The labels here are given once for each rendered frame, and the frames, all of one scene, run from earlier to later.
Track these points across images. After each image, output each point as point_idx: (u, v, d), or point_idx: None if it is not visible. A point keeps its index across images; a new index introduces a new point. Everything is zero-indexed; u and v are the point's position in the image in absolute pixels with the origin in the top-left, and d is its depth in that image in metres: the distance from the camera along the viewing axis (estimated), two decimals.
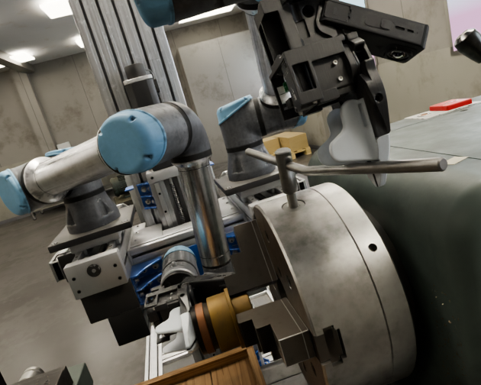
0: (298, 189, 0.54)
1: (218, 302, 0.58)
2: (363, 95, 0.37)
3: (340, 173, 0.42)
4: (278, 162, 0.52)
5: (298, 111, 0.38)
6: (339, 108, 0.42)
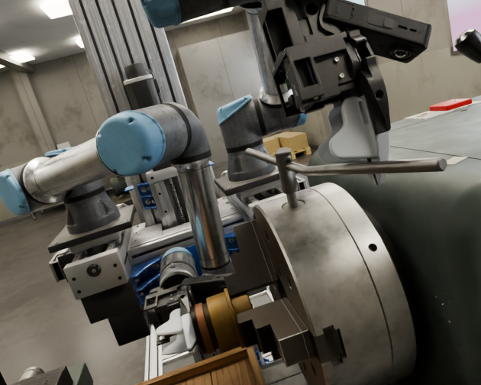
0: (298, 189, 0.54)
1: (218, 302, 0.58)
2: (364, 92, 0.37)
3: (340, 173, 0.42)
4: (278, 162, 0.52)
5: (298, 107, 0.38)
6: (340, 106, 0.43)
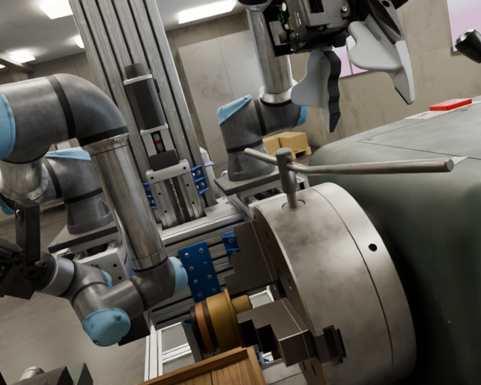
0: (298, 189, 0.54)
1: (218, 302, 0.58)
2: (369, 10, 0.36)
3: (343, 173, 0.42)
4: (279, 162, 0.52)
5: (300, 37, 0.37)
6: (318, 48, 0.43)
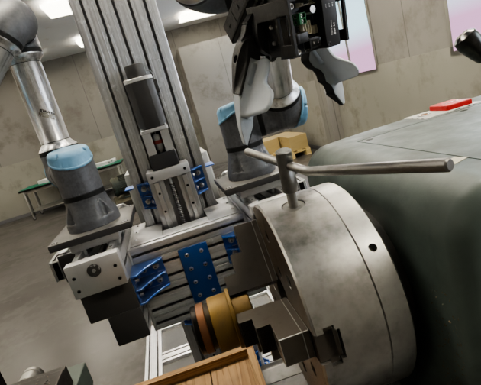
0: (298, 189, 0.54)
1: (218, 302, 0.58)
2: None
3: (343, 173, 0.42)
4: (279, 162, 0.52)
5: (332, 46, 0.39)
6: (256, 55, 0.41)
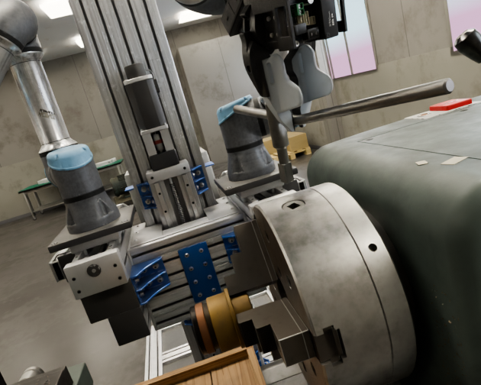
0: (288, 143, 0.51)
1: (218, 302, 0.58)
2: (309, 43, 0.44)
3: (335, 114, 0.39)
4: (268, 113, 0.49)
5: (330, 37, 0.38)
6: (265, 55, 0.42)
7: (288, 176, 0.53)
